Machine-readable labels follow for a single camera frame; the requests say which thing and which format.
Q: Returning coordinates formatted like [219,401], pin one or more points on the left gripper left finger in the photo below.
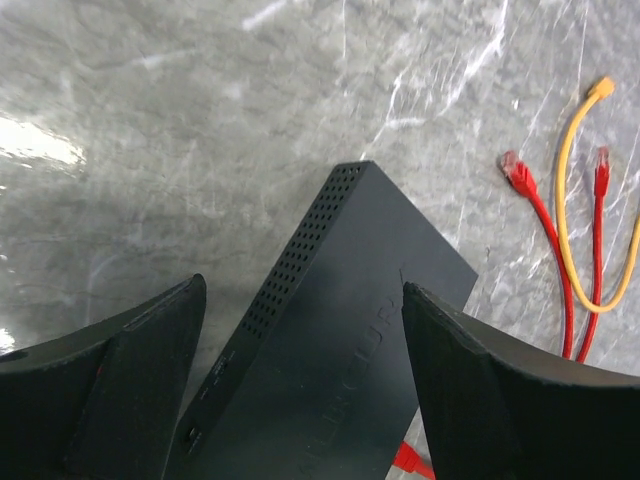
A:
[102,402]

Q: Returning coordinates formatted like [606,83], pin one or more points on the black network switch box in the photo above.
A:
[316,381]

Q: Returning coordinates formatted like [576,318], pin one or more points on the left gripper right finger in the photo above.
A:
[495,407]

